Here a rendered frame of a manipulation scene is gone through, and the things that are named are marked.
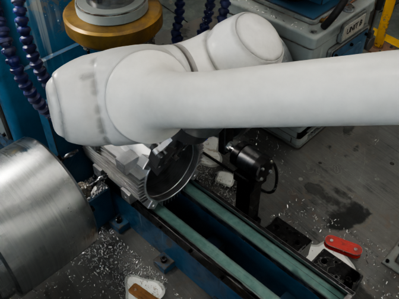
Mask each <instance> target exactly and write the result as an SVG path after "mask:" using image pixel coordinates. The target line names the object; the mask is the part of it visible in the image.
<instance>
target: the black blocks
mask: <svg viewBox="0 0 399 299"><path fill-rule="evenodd" d="M264 228H266V229H267V230H268V231H270V232H271V233H273V234H274V235H275V236H277V237H278V238H280V239H281V240H283V241H284V242H285V243H287V244H288V245H289V246H291V247H292V248H294V249H295V250H296V251H298V252H299V253H300V254H302V255H304V257H307V256H308V254H309V250H310V247H311V243H312V240H311V239H310V238H309V237H307V236H306V235H304V234H303V233H301V232H300V231H299V230H297V229H295V228H294V227H292V226H291V225H290V224H288V223H287V222H285V221H284V220H283V219H281V218H280V217H275V218H274V219H273V220H272V221H271V222H270V223H269V224H268V225H267V226H265V227H264ZM312 262H313V263H314V264H316V265H317V266H319V267H320V268H321V269H323V270H324V271H326V272H327V273H328V274H330V275H331V276H333V277H334V278H335V279H337V280H338V281H340V282H341V283H342V284H344V285H345V286H347V287H348V288H350V289H351V290H352V291H354V292H356V291H357V290H358V288H359V286H360V283H361V281H362V279H363V275H362V274H361V273H360V272H358V271H357V270H355V269H354V268H352V267H351V266H349V265H348V264H346V263H345V262H343V261H342V260H341V259H339V258H338V257H336V256H335V255H333V254H332V253H330V252H329V251H328V250H326V249H323V250H322V251H321V252H320V253H319V254H318V255H317V256H316V257H315V258H314V259H313V260H312Z"/></svg>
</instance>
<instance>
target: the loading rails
mask: <svg viewBox="0 0 399 299"><path fill-rule="evenodd" d="M102 182H104V183H105V184H106V185H108V186H109V187H110V192H111V197H112V202H113V208H114V212H115V214H116V216H115V217H113V218H112V219H111V220H109V224H110V226H111V227H112V228H113V229H114V230H115V231H117V232H118V233H119V234H121V233H122V232H124V231H125V230H126V229H127V228H129V227H131V228H132V229H133V230H135V231H136V232H137V233H138V234H139V235H140V236H141V237H143V238H144V239H145V240H146V241H147V242H149V243H150V244H151V245H152V246H153V247H154V248H155V249H157V250H158V251H159V252H160V253H161V254H160V255H158V256H157V257H156V258H155V259H154V260H153V264H154V266H155V267H157V268H158V269H159V270H160V271H161V272H163V273H164V274H167V273H168V271H170V270H171V269H172V268H173V267H175V266H176V267H177V268H178V269H180V270H181V271H182V272H183V273H184V274H185V275H186V276H188V277H189V278H190V279H191V280H192V281H194V282H195V283H196V284H197V285H198V286H199V287H200V288H202V289H203V290H204V291H205V292H206V293H207V294H208V295H209V296H211V297H212V298H211V299H354V296H355V292H354V291H352V290H351V289H350V288H348V287H347V286H345V285H344V284H342V283H341V282H340V281H338V280H337V279H335V278H334V277H333V276H331V275H330V274H328V273H327V272H326V271H324V270H323V269H321V268H320V267H319V266H317V265H316V264H314V263H313V262H312V261H310V260H309V259H308V258H306V257H304V255H302V254H300V253H299V252H298V251H296V250H295V249H294V248H292V247H291V246H289V245H288V244H287V243H285V242H284V241H283V240H281V239H280V238H278V237H277V236H275V235H274V234H273V233H271V232H270V231H268V230H267V229H266V228H264V227H263V226H261V225H260V224H259V223H257V222H256V221H254V220H253V219H252V218H250V217H249V216H247V215H246V214H244V213H243V212H242V211H240V210H239V209H237V207H235V206H233V205H232V204H231V203H229V202H228V201H227V200H225V199H224V198H222V197H221V196H220V195H218V194H216V192H214V191H212V190H211V189H210V188H208V187H207V186H206V185H204V184H203V183H201V182H200V181H199V180H197V179H195V180H191V179H190V180H189V182H188V183H187V184H186V188H183V191H181V193H180V194H179V193H178V197H177V196H175V199H173V198H172V201H170V200H169V203H168V202H166V204H164V203H163V206H161V205H160V204H159V203H158V204H157V206H156V208H155V209H148V208H146V207H145V206H144V205H143V204H142V203H141V202H140V201H139V200H136V201H135V202H133V203H132V204H129V203H128V202H127V201H126V200H125V199H124V198H122V195H121V188H120V187H119V186H118V185H117V184H116V183H114V182H113V181H112V180H111V179H110V178H106V179H104V180H103V181H102Z"/></svg>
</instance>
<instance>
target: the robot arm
mask: <svg viewBox="0 0 399 299"><path fill-rule="evenodd" d="M283 56H284V48H283V45H282V42H281V40H280V37H279V35H278V33H277V31H276V29H275V28H274V27H273V26H272V24H271V23H270V22H269V21H268V20H266V19H265V18H264V17H262V16H260V15H258V14H255V13H253V12H241V13H238V14H236V15H233V16H231V17H229V18H227V19H225V20H223V21H222V22H220V23H218V24H217V25H215V26H214V27H213V29H212V30H208V31H205V32H203V33H201V34H199V35H197V36H195V37H193V38H191V39H188V40H185V41H183V42H179V43H175V44H167V45H155V44H135V45H130V46H122V47H116V48H112V49H108V50H104V51H101V52H96V53H91V54H88V55H83V56H80V57H78V58H76V59H73V60H71V61H69V62H68V63H66V64H64V65H62V66H61V67H60V68H58V69H57V70H56V71H55V72H53V74H52V77H51V78H50V80H49V81H48V82H47V84H46V97H47V103H48V107H49V112H50V117H51V120H52V124H53V128H54V130H55V132H56V133H57V134H58V135H60V136H61V137H63V138H65V140H66V141H68V142H71V143H74V144H78V145H86V146H93V147H99V146H104V145H114V146H124V145H134V144H151V145H150V149H151V151H150V155H149V157H148V159H149V160H150V162H149V163H148V165H149V167H150V168H151V169H152V171H153V172H154V173H155V174H156V176H158V175H159V174H161V173H162V172H164V170H165V169H166V168H167V166H168V165H169V164H170V163H171V162H172V161H173V158H174V159H175V161H176V160H178V159H179V158H180V156H179V155H178V153H179V152H180V151H184V150H185V148H186V147H187V146H188V145H198V144H201V143H203V142H205V141H206V140H207V139H208V138H209V137H212V136H215V135H217V134H218V133H219V132H221V130H222V129H223V128H276V127H307V126H369V125H399V49H398V50H387V51H382V52H372V53H361V54H356V55H346V56H336V57H330V58H320V59H310V60H305V61H294V62H285V63H282V60H283ZM163 141H164V142H163ZM160 142H162V143H161V144H160Z"/></svg>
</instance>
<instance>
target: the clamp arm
mask: <svg viewBox="0 0 399 299"><path fill-rule="evenodd" d="M233 130H234V128H223V129H222V130H221V132H219V133H218V151H219V152H220V153H221V154H223V155H226V154H227V153H228V152H229V151H228V150H229V148H228V147H227V146H229V147H230V146H232V144H234V143H233ZM230 143H232V144H230ZM226 149H227V150H226Z"/></svg>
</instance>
